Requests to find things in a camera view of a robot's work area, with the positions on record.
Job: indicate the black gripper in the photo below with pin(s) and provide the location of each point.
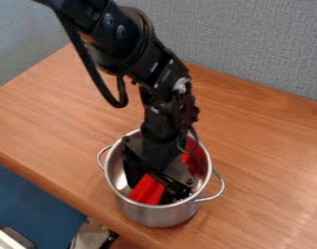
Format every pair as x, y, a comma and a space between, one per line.
161, 156

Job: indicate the red block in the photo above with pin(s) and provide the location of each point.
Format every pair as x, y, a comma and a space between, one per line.
178, 172

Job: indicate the metal pot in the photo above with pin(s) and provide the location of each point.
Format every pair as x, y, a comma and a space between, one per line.
167, 215

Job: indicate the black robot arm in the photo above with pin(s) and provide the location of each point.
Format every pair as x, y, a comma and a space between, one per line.
118, 46

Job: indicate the white object at corner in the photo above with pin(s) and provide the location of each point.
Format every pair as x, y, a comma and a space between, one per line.
14, 240

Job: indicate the grey table leg bracket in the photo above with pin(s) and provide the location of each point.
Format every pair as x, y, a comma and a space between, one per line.
94, 236

